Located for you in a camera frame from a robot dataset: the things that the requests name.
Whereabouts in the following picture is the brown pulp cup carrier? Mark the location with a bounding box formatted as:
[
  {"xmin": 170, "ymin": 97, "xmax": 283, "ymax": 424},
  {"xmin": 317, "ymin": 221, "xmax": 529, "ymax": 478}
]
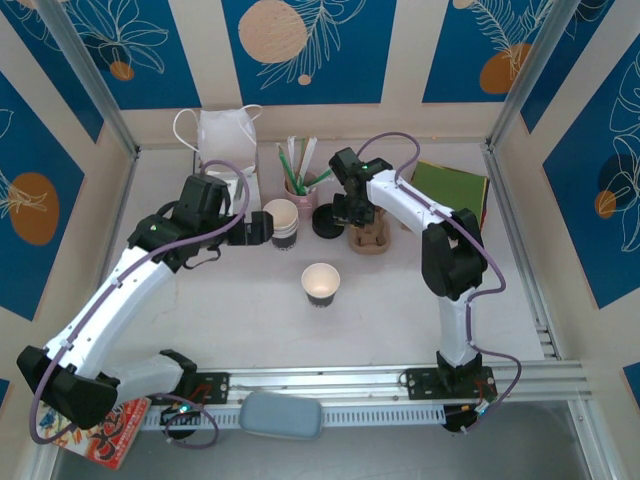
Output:
[{"xmin": 348, "ymin": 209, "xmax": 392, "ymax": 257}]

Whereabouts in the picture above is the white animal print paper bag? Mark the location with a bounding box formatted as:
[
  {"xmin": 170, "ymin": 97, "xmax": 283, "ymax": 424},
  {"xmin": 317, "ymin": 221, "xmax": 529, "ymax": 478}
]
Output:
[{"xmin": 173, "ymin": 103, "xmax": 265, "ymax": 214}]

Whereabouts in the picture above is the pink straw holder cup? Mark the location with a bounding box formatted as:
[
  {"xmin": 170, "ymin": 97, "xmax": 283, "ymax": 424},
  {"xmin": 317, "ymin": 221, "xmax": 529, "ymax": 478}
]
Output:
[{"xmin": 283, "ymin": 171, "xmax": 320, "ymax": 209}]

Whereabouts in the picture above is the green straw with white wrapper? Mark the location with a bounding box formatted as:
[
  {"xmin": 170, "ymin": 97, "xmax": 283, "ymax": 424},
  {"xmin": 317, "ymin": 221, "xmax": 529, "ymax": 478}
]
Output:
[{"xmin": 303, "ymin": 168, "xmax": 332, "ymax": 194}]

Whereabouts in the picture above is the green drinking straw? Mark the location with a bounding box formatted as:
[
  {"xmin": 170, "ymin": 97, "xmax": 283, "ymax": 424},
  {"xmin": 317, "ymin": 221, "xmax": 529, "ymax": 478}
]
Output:
[{"xmin": 276, "ymin": 142, "xmax": 302, "ymax": 195}]

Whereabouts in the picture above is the green napkin box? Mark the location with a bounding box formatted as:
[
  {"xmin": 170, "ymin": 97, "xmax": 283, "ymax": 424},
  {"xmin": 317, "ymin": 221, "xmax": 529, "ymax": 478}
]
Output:
[{"xmin": 410, "ymin": 159, "xmax": 490, "ymax": 232}]

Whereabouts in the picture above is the grey blue cushion pad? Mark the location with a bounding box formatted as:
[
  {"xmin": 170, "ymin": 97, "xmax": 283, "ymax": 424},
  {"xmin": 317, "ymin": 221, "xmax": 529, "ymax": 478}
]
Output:
[{"xmin": 238, "ymin": 390, "xmax": 325, "ymax": 442}]

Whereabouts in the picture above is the colourful comic book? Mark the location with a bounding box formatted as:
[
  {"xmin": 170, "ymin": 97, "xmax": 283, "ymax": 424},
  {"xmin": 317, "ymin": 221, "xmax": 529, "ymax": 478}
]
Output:
[{"xmin": 37, "ymin": 396, "xmax": 153, "ymax": 471}]

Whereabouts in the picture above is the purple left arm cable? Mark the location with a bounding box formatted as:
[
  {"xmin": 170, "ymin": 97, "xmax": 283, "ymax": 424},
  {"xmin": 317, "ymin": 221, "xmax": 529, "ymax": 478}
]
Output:
[{"xmin": 29, "ymin": 159, "xmax": 254, "ymax": 454}]

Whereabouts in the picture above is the aluminium side rail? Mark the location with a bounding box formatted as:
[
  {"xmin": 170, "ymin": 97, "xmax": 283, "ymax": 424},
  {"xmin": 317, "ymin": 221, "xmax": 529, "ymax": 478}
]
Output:
[
  {"xmin": 480, "ymin": 142, "xmax": 561, "ymax": 361},
  {"xmin": 97, "ymin": 149, "xmax": 141, "ymax": 301}
]

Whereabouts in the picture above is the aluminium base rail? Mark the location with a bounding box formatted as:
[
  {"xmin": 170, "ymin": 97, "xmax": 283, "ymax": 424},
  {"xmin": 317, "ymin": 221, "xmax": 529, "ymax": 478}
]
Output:
[{"xmin": 47, "ymin": 362, "xmax": 594, "ymax": 404}]

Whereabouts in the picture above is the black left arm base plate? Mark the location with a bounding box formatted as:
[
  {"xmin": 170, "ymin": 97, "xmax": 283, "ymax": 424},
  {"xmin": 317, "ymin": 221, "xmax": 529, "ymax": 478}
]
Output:
[{"xmin": 192, "ymin": 372, "xmax": 231, "ymax": 407}]

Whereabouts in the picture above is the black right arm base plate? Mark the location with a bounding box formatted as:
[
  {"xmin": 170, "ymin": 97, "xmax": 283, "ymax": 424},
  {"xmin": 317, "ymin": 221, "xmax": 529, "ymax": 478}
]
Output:
[{"xmin": 403, "ymin": 367, "xmax": 499, "ymax": 402}]

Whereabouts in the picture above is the aluminium frame post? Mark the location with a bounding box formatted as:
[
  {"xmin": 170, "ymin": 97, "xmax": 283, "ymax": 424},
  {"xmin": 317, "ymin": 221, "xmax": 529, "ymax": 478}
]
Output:
[
  {"xmin": 485, "ymin": 0, "xmax": 581, "ymax": 151},
  {"xmin": 34, "ymin": 0, "xmax": 140, "ymax": 157}
]

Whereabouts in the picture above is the white slotted cable duct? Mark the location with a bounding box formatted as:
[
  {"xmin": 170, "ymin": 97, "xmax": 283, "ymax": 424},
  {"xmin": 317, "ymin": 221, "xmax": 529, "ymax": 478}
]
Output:
[{"xmin": 141, "ymin": 403, "xmax": 447, "ymax": 432}]

